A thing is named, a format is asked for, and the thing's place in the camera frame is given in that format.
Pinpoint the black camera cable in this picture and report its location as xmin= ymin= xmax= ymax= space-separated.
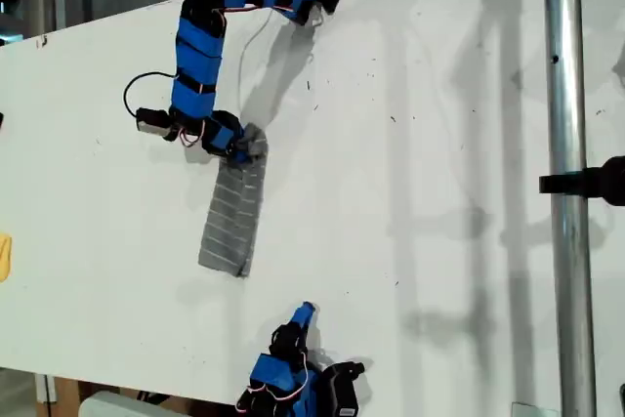
xmin=122 ymin=70 xmax=178 ymax=118

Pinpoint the thin white wire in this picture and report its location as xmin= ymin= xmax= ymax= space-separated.
xmin=238 ymin=10 xmax=274 ymax=116

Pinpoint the black clamp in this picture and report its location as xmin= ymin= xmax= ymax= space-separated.
xmin=538 ymin=155 xmax=625 ymax=207

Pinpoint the yellow object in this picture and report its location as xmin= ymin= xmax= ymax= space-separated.
xmin=0 ymin=232 xmax=14 ymax=284

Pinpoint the wooden table leg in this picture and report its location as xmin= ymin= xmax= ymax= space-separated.
xmin=33 ymin=372 xmax=82 ymax=417

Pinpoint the steel post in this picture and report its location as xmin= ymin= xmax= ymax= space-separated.
xmin=541 ymin=0 xmax=600 ymax=417

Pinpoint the black camera box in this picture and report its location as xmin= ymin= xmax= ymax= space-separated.
xmin=134 ymin=106 xmax=180 ymax=142
xmin=321 ymin=360 xmax=367 ymax=417

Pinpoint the white box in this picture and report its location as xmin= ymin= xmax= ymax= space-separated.
xmin=79 ymin=390 xmax=191 ymax=417

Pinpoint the short black camera stalk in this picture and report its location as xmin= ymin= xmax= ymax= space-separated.
xmin=164 ymin=115 xmax=189 ymax=143

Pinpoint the grey striped towel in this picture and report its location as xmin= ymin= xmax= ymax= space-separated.
xmin=197 ymin=122 xmax=271 ymax=280

